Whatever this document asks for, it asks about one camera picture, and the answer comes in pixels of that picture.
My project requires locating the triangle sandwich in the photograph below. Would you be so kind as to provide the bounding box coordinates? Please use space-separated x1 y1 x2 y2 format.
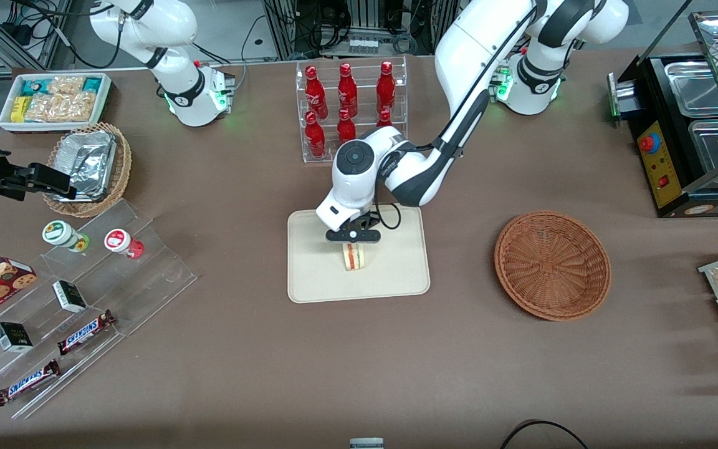
342 242 367 273

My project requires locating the beige plastic tray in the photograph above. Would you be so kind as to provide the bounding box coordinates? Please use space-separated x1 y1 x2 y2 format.
287 203 431 304

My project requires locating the light wicker basket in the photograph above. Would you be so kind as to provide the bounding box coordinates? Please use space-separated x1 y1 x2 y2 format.
42 122 133 219

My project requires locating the brown wicker basket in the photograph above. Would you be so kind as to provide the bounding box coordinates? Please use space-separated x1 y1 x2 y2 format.
494 210 612 322

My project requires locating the aluminium foil container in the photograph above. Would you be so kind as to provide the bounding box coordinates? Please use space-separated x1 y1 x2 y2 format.
52 130 118 202

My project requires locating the white rectangular snack bin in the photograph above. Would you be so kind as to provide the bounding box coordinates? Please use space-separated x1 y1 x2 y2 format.
0 72 113 134

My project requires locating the green lid cup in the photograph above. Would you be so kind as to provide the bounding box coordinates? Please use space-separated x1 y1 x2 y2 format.
42 220 91 253

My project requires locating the clear acrylic bottle rack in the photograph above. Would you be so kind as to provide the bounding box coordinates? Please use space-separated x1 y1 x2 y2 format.
295 56 409 165

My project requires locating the large clear cracker bag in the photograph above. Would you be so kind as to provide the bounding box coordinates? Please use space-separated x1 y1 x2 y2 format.
24 92 97 123

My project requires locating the red lid cup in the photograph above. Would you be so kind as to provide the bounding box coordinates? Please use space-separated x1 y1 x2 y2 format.
103 228 145 260

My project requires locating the small clear cracker bag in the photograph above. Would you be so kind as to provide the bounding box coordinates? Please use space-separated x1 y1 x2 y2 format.
47 75 88 96

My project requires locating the small black box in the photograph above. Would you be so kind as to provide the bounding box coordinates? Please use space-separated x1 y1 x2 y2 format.
52 280 89 314
0 321 34 354

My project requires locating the clear acrylic stepped display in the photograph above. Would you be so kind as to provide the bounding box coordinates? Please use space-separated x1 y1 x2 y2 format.
0 198 198 420

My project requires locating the Snickers chocolate bar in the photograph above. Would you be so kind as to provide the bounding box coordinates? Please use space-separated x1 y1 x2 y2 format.
0 359 62 408
57 309 117 357

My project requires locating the black hot food display case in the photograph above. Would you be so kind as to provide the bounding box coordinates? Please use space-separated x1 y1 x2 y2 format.
606 0 718 219

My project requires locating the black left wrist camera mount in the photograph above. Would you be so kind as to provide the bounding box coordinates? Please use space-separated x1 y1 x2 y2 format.
325 212 383 244

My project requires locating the aluminium frame rack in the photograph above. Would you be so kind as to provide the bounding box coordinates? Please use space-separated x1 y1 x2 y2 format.
262 0 461 60

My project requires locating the black cable loop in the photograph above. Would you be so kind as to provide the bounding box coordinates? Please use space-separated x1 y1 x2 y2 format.
499 419 591 449

